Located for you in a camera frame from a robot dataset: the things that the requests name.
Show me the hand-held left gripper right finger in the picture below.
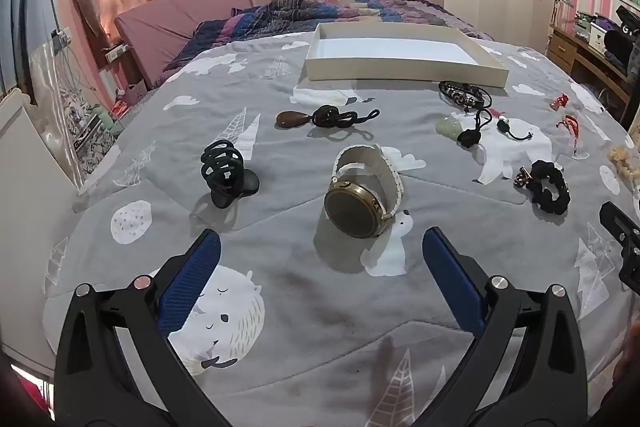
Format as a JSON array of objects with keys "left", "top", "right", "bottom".
[{"left": 422, "top": 227, "right": 591, "bottom": 427}]

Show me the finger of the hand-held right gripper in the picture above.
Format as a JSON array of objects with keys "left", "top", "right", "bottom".
[{"left": 599, "top": 202, "right": 640, "bottom": 294}]

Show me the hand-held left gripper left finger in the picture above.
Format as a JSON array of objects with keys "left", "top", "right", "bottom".
[{"left": 54, "top": 228, "right": 236, "bottom": 427}]

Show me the gold watch with white strap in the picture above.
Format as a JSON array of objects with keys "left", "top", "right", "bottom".
[{"left": 324, "top": 144, "right": 412, "bottom": 239}]

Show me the red braided bracelet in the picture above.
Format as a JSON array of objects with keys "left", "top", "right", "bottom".
[{"left": 556, "top": 114, "right": 586, "bottom": 158}]

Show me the jade pendant with black cord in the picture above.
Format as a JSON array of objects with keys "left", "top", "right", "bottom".
[{"left": 435, "top": 107, "right": 496, "bottom": 148}]

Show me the black beaded bracelet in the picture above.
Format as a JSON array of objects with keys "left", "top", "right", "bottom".
[{"left": 438, "top": 80, "right": 493, "bottom": 112}]

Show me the white shallow tray box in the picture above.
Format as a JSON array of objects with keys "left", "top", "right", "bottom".
[{"left": 305, "top": 23, "right": 510, "bottom": 90}]

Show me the black scrunchie with gold charm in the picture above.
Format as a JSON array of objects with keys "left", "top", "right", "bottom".
[{"left": 514, "top": 159, "right": 572, "bottom": 212}]

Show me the grey printed blanket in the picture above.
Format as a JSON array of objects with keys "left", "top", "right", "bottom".
[{"left": 42, "top": 32, "right": 636, "bottom": 427}]

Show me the black hair claw clip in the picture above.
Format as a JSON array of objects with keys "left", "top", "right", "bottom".
[{"left": 200, "top": 141, "right": 261, "bottom": 209}]

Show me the white board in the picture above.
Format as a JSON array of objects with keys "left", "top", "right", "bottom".
[{"left": 0, "top": 89, "right": 83, "bottom": 373}]

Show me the black bag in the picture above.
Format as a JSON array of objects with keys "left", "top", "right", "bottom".
[{"left": 604, "top": 6, "right": 640, "bottom": 70}]

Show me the wooden desk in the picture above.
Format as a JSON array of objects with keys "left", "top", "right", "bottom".
[{"left": 547, "top": 24, "right": 633, "bottom": 128}]

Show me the clear plastic bag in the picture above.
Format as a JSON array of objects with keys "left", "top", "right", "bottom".
[{"left": 30, "top": 42, "right": 121, "bottom": 188}]

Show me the striped purple blue quilt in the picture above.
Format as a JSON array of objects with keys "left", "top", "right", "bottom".
[{"left": 162, "top": 0, "right": 496, "bottom": 72}]

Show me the beige bead bracelet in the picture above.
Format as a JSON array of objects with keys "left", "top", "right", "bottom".
[{"left": 607, "top": 146, "right": 640, "bottom": 182}]

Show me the brown teardrop pendant black cord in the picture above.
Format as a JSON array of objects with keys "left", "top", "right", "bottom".
[{"left": 275, "top": 105, "right": 381, "bottom": 130}]

